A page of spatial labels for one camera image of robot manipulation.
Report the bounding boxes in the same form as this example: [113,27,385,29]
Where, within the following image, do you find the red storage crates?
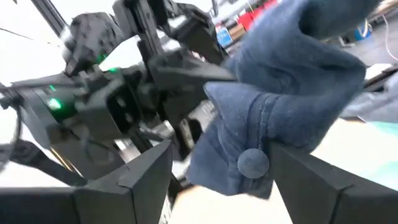
[238,0,277,30]

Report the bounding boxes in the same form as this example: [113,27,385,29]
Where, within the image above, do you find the blue sign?
[216,26,234,47]

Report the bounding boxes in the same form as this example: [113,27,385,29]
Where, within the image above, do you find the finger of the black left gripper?
[148,50,236,104]
[161,0,229,65]

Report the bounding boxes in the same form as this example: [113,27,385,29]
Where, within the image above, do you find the dark blue cap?
[186,0,382,200]

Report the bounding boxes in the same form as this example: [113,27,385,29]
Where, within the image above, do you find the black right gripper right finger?
[269,141,398,224]

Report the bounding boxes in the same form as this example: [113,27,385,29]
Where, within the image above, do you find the blue barrel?
[354,20,373,41]

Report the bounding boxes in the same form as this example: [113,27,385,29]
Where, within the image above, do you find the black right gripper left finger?
[0,139,174,224]

